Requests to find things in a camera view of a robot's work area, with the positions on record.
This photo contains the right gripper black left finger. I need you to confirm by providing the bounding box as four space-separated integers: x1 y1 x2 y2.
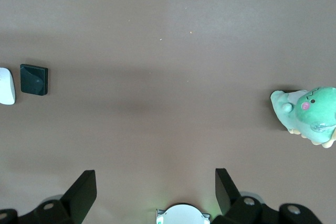
17 170 97 224

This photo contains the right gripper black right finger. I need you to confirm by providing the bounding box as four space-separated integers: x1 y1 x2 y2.
214 168 279 224

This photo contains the small black square phone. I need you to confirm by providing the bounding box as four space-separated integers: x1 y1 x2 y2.
20 63 49 95

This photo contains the white computer mouse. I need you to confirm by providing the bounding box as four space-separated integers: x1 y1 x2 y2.
0 67 16 105

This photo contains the green dinosaur plush toy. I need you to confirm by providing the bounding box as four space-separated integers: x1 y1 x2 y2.
270 86 336 149

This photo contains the brown table cover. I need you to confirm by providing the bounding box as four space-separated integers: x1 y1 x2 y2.
0 0 336 224

